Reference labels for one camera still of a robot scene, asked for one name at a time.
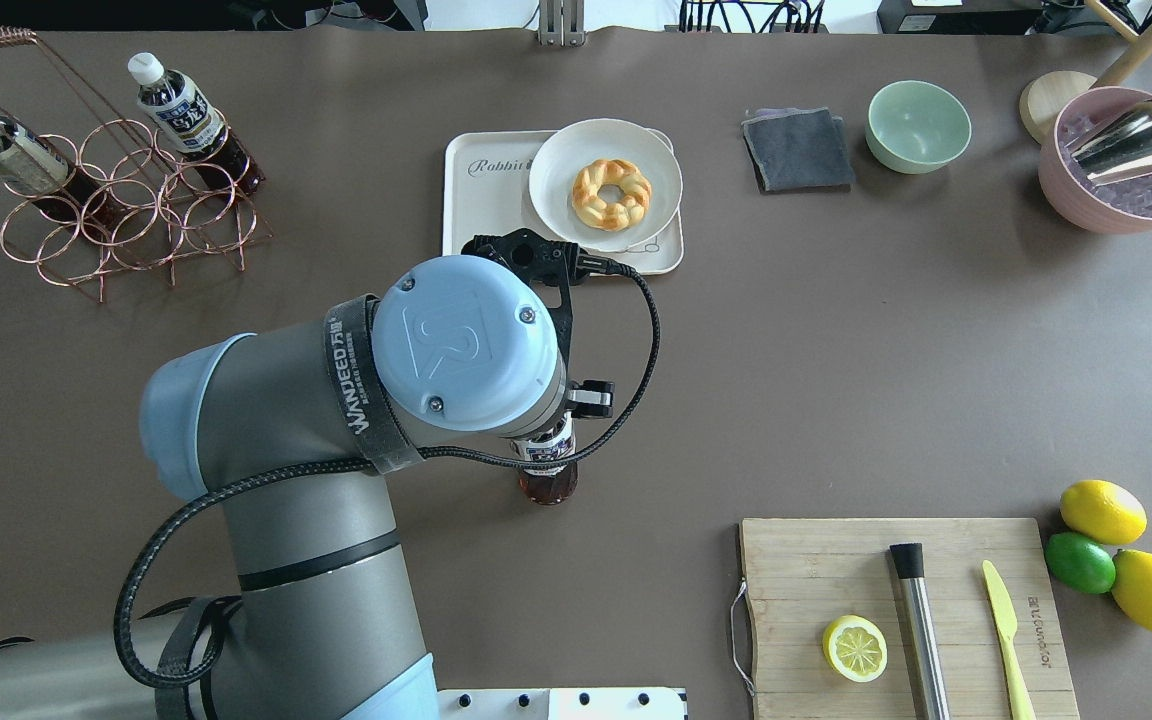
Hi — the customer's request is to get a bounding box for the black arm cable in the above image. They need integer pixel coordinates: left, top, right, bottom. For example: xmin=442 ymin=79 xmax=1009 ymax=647
xmin=113 ymin=262 xmax=662 ymax=691

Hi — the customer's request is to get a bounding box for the white plate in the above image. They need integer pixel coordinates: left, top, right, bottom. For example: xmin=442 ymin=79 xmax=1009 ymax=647
xmin=529 ymin=119 xmax=682 ymax=252

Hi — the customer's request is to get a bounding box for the half lemon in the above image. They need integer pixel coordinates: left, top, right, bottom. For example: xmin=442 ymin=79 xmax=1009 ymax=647
xmin=820 ymin=614 xmax=888 ymax=683

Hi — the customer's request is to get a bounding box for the white serving tray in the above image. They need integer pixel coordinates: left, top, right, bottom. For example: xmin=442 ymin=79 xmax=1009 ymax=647
xmin=440 ymin=129 xmax=684 ymax=275

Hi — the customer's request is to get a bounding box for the green bowl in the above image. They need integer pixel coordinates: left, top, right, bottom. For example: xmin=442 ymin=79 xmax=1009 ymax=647
xmin=865 ymin=79 xmax=973 ymax=176

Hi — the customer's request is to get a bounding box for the copper wire bottle rack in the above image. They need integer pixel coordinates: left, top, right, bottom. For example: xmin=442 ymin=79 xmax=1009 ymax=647
xmin=0 ymin=26 xmax=273 ymax=302

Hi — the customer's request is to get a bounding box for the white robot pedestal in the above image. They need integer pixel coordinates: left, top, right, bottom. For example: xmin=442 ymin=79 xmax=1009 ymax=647
xmin=435 ymin=685 xmax=689 ymax=719

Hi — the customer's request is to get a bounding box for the tea bottle front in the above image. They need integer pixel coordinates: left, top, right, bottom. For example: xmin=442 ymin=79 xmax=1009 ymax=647
xmin=127 ymin=53 xmax=265 ymax=195

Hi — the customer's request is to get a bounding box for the metal muddler tool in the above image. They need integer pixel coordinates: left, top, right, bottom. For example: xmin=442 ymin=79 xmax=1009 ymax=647
xmin=890 ymin=541 xmax=952 ymax=719

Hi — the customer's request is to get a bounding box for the yellow plastic knife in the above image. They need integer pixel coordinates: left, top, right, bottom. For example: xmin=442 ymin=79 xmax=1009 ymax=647
xmin=980 ymin=559 xmax=1037 ymax=720

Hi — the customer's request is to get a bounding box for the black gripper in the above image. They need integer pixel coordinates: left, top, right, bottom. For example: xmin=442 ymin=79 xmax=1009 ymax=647
xmin=564 ymin=379 xmax=616 ymax=419

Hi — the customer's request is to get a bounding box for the tea bottle back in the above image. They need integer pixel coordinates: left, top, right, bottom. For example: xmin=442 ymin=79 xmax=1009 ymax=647
xmin=0 ymin=115 xmax=124 ymax=229

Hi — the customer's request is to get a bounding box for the grey folded cloth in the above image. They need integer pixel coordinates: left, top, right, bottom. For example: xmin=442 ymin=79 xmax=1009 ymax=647
xmin=741 ymin=108 xmax=855 ymax=194

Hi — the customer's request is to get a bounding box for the yellow donut pastry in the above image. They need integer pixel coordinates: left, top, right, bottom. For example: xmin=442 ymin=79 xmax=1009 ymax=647
xmin=570 ymin=159 xmax=654 ymax=232

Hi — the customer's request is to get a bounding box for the wooden cup tree stand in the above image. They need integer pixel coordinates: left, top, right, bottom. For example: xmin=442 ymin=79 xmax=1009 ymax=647
xmin=1020 ymin=1 xmax=1152 ymax=143

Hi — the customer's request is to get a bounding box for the pink bowl with ice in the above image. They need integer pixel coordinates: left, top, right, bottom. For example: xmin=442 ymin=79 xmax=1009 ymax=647
xmin=1038 ymin=88 xmax=1152 ymax=234

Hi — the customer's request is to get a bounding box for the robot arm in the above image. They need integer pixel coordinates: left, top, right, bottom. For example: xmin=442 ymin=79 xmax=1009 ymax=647
xmin=0 ymin=241 xmax=636 ymax=719

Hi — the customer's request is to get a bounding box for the metal ice scoop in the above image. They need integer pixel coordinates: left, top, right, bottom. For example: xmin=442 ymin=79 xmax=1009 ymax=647
xmin=1071 ymin=99 xmax=1152 ymax=185

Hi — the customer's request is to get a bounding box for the green lime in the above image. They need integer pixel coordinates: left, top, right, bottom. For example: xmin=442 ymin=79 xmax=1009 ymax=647
xmin=1044 ymin=532 xmax=1117 ymax=594

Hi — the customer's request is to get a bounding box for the wooden cutting board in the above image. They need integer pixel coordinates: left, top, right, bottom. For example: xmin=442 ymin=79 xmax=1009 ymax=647
xmin=738 ymin=518 xmax=1079 ymax=719

